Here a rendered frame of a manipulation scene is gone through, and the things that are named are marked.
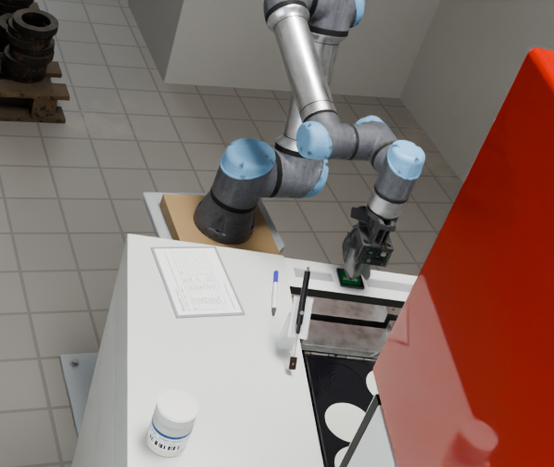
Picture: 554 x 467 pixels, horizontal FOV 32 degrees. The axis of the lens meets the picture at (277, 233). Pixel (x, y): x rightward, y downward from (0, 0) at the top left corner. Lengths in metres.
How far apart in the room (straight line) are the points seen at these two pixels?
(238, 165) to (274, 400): 0.62
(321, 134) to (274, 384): 0.50
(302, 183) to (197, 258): 0.37
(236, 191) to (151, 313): 0.46
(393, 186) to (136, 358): 0.61
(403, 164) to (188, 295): 0.50
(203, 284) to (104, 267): 1.49
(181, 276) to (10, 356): 1.20
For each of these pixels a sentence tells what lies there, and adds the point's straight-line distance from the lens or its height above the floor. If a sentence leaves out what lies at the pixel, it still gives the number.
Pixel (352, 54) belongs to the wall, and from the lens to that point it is 4.86.
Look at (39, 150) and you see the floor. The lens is 3.95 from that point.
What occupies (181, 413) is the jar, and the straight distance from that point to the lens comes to 1.62.
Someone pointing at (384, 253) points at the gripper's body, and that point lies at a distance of 2.04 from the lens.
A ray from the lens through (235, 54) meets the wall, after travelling 4.62.
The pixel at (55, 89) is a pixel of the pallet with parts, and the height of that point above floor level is 0.14.
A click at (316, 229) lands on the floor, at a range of 3.94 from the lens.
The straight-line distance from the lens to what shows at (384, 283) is 2.20.
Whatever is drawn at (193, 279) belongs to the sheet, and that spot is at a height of 0.97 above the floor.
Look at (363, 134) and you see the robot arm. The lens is 1.98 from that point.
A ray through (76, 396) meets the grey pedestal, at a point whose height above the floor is 0.02.
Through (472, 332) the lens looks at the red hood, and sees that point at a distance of 1.26.
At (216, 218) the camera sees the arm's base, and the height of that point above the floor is 0.90.
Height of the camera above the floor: 2.26
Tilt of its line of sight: 36 degrees down
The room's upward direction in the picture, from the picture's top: 20 degrees clockwise
